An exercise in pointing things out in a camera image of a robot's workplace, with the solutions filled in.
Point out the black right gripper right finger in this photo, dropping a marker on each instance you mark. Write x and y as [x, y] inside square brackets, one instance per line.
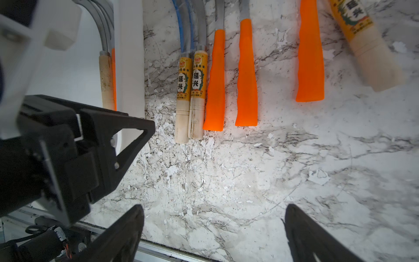
[309, 242]

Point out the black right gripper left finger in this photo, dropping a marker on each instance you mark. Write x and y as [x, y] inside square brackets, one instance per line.
[119, 242]

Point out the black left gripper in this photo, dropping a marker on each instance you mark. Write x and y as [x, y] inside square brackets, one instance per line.
[75, 154]

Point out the white plastic storage tray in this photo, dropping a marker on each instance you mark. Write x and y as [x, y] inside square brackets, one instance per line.
[106, 59]

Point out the yellow label wooden sickle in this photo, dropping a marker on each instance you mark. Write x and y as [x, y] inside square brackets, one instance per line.
[376, 61]
[184, 82]
[199, 76]

